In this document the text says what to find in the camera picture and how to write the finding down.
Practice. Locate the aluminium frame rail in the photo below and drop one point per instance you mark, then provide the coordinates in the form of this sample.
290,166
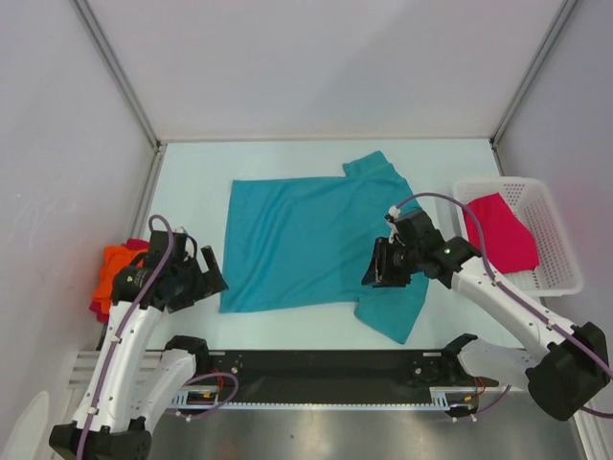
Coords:
86,362

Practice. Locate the orange t shirt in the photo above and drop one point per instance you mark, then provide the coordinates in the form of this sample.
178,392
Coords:
112,275

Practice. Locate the white plastic mesh basket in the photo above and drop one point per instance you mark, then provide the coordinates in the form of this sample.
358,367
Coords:
558,273

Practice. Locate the red t shirt in basket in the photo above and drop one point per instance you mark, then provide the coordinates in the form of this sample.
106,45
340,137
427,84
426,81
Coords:
510,245

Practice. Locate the magenta t shirt on table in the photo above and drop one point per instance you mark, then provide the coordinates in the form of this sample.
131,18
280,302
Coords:
136,243

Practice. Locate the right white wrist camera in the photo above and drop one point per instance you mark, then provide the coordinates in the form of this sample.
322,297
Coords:
392,218

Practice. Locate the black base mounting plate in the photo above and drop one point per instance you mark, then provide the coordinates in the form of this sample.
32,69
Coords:
340,371

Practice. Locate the white slotted cable duct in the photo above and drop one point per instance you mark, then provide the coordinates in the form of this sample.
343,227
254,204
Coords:
199,401

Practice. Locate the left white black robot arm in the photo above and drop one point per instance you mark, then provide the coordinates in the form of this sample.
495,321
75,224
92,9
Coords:
117,416

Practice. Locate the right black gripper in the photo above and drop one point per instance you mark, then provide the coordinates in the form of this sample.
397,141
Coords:
379,273

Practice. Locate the teal t shirt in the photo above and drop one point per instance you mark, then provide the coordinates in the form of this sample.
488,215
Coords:
298,242

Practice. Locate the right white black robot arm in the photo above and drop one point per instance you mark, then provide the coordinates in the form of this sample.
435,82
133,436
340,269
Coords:
560,364

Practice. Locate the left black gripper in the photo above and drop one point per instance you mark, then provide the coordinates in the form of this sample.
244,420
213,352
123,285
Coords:
207,284

